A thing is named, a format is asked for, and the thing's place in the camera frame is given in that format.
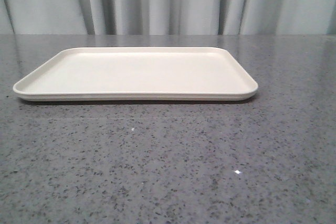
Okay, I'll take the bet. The cream rectangular plastic tray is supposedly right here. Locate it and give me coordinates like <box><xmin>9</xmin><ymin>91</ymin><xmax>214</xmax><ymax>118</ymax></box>
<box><xmin>13</xmin><ymin>47</ymin><xmax>258</xmax><ymax>101</ymax></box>

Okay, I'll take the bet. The pale grey pleated curtain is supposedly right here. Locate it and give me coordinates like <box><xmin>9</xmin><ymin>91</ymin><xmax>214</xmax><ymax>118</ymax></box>
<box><xmin>1</xmin><ymin>0</ymin><xmax>335</xmax><ymax>35</ymax></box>

